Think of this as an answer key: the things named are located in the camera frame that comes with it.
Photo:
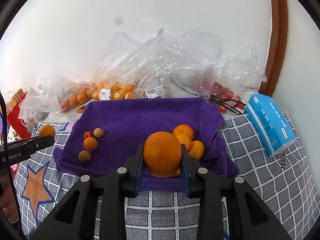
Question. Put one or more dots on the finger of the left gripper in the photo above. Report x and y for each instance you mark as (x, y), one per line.
(31, 145)

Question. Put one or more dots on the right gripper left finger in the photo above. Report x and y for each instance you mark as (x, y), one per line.
(74, 215)

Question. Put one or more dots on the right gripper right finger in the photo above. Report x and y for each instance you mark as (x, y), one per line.
(229, 208)

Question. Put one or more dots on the green longan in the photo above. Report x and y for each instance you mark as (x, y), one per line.
(84, 156)
(98, 133)

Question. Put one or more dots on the red cherry tomato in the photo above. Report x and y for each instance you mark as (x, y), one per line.
(88, 134)

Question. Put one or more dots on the small orange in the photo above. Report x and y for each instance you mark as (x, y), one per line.
(90, 144)
(47, 130)
(185, 140)

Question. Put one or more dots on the large orange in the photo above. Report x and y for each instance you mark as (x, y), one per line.
(185, 130)
(178, 173)

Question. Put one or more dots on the oval orange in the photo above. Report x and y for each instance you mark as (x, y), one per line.
(197, 149)

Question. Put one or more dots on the person's left hand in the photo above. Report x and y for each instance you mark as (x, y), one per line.
(8, 200)

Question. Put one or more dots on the red paper bag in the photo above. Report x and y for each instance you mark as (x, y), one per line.
(16, 123)

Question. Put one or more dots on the brown paper bag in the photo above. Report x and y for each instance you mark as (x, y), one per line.
(12, 98)

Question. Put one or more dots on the grey checked tablecloth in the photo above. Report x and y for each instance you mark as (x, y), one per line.
(284, 182)

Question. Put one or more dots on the clear bag left oranges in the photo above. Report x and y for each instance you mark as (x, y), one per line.
(56, 93)

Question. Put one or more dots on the purple towel covered tray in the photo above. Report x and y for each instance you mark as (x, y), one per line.
(128, 123)

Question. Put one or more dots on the blue tissue pack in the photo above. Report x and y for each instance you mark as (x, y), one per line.
(270, 123)

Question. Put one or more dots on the black glasses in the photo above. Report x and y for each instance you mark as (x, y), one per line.
(222, 97)

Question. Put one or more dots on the clear bag of oranges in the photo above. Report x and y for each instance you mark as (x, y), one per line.
(143, 60)

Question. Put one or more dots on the clear bag of tomatoes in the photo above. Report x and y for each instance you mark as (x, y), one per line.
(240, 73)

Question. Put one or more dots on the brown wooden door frame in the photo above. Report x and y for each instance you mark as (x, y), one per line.
(278, 42)

